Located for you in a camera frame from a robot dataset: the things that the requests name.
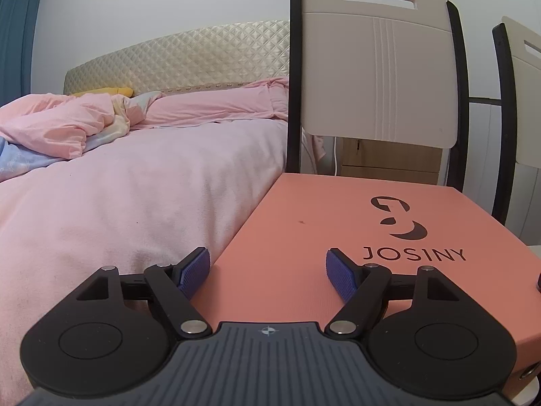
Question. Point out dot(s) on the salmon pink box base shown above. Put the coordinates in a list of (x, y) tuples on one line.
[(528, 371)]

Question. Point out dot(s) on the left beige folding chair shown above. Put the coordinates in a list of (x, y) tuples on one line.
[(382, 70)]

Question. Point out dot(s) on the pink crumpled duvet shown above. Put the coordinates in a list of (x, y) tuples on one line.
[(40, 129)]

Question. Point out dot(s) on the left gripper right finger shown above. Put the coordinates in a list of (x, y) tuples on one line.
[(420, 333)]

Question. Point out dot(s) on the right beige folding chair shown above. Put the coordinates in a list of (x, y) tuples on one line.
[(517, 199)]

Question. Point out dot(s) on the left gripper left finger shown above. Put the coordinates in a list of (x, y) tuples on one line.
[(115, 331)]

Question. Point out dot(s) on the blue curtain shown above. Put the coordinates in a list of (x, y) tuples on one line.
[(17, 29)]

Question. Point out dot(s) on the beige folding chair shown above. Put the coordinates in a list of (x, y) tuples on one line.
[(517, 199), (382, 70)]

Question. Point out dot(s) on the beige quilted headboard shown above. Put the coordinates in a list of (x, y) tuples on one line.
[(206, 58)]

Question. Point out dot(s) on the bed with pink sheet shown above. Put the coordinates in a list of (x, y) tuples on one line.
[(149, 197)]

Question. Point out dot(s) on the salmon pink box lid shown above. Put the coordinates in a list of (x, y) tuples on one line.
[(274, 269)]

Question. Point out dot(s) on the pink pillow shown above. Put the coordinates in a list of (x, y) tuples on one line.
[(265, 99)]

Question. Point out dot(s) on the yellow plush on bed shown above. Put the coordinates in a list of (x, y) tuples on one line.
[(125, 91)]

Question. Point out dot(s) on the wooden nightstand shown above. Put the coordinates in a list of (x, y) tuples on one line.
[(389, 161)]

